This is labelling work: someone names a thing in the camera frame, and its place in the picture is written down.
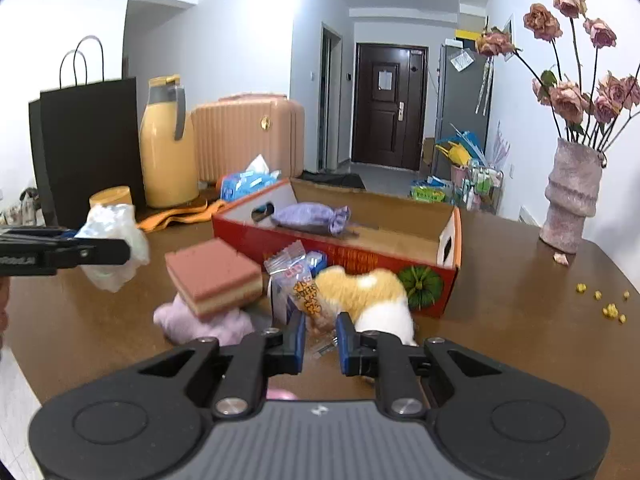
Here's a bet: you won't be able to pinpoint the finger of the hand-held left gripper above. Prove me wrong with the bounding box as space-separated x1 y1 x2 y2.
0 227 77 242
52 237 132 270

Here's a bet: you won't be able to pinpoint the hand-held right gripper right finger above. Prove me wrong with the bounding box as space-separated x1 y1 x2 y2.
336 311 506 420

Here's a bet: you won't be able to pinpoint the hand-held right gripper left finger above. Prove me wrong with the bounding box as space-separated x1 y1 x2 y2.
117 310 307 420

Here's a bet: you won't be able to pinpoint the clear plastic bag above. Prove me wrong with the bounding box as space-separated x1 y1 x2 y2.
75 203 151 293

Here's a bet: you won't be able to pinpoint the orange snack packet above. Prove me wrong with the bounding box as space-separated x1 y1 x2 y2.
291 277 327 333

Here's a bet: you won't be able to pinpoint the orange and white plush toy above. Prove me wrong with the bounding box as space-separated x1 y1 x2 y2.
312 266 418 348

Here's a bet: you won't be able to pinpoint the clear plastic packet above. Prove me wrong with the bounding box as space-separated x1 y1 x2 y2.
263 241 313 328

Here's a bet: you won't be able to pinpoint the lilac fluffy cloth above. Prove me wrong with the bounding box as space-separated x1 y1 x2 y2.
153 292 257 347

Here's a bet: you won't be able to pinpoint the pink layered sponge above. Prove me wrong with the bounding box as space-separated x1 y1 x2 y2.
164 238 264 319

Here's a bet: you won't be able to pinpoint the red cardboard box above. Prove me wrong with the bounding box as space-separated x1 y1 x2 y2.
211 176 462 319

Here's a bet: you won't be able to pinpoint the cluttered small trinkets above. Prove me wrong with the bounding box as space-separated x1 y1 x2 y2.
0 187 43 228

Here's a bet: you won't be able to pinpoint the yellow round container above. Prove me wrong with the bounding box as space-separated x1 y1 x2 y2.
89 186 133 209

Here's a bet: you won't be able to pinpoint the black paper bag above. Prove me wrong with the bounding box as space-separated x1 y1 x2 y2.
28 36 138 231

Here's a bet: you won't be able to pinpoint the yellow thermos jug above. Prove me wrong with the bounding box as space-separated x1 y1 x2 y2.
139 75 200 209

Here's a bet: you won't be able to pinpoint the large blue tissue pack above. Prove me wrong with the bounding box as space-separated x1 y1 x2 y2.
216 154 282 203

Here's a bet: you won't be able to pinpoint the black floor mat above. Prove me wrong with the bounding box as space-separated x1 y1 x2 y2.
300 171 368 191

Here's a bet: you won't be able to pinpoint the pink ribbed suitcase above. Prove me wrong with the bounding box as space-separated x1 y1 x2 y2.
190 92 306 184

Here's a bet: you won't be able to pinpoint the small cardboard box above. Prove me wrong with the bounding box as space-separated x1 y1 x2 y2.
421 137 437 176

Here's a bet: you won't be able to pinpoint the dark brown entrance door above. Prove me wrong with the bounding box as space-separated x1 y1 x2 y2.
351 42 430 171

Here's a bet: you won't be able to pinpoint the blue and yellow bags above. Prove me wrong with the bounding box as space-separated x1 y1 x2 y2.
435 130 486 166

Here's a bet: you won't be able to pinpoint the grey interior door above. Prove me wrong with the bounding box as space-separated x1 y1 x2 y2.
320 22 343 171

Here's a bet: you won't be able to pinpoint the lilac feathery decoration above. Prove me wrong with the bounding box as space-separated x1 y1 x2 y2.
492 120 511 176

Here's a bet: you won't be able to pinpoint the grey tall cabinet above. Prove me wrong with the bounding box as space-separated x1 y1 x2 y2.
434 42 496 161

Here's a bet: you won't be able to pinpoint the scattered yellow crumbs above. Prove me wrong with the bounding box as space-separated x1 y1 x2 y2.
575 282 632 323

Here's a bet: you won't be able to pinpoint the pink ribbed vase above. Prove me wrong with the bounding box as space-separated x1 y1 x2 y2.
539 137 608 255

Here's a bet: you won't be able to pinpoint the bunch of dried pink roses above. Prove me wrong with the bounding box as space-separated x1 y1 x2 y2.
475 0 640 153

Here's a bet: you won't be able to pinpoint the orange strap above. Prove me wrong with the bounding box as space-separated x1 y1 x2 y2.
136 199 227 233

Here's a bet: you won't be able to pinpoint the purple drawstring pouch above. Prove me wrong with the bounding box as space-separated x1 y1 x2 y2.
270 202 352 237

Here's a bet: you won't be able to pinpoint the wire cart with supplies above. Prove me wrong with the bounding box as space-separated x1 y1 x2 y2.
450 160 503 213

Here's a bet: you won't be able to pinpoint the framed wall picture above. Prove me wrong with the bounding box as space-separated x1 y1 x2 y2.
502 14 516 63

